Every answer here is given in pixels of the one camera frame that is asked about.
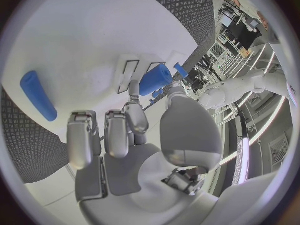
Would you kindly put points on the thick blue cylinder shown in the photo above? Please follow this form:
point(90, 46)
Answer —
point(154, 78)

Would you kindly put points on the small blue peg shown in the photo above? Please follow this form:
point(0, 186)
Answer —
point(161, 91)

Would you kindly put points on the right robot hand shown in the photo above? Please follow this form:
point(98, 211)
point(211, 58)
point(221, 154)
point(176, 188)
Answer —
point(122, 181)

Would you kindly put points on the black table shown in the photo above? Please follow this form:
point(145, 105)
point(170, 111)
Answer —
point(243, 35)

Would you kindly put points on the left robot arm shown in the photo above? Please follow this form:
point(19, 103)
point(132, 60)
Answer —
point(246, 86)

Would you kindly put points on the tall blue peg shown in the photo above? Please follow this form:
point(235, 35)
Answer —
point(181, 70)

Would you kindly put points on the slim blue cylinder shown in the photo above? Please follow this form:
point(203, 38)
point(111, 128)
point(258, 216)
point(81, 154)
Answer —
point(37, 97)

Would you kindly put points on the glowing light bar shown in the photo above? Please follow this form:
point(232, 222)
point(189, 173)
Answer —
point(245, 159)

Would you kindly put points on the white task board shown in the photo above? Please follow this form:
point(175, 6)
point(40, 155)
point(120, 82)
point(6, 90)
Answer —
point(82, 41)

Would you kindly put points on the black lamp stand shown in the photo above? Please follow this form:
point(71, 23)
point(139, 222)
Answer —
point(242, 123)

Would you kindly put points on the person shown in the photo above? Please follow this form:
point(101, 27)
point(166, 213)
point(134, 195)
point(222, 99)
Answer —
point(248, 5)

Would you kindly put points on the blue plug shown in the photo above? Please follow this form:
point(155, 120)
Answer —
point(152, 101)

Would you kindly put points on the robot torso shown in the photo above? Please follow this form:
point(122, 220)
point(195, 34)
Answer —
point(291, 93)

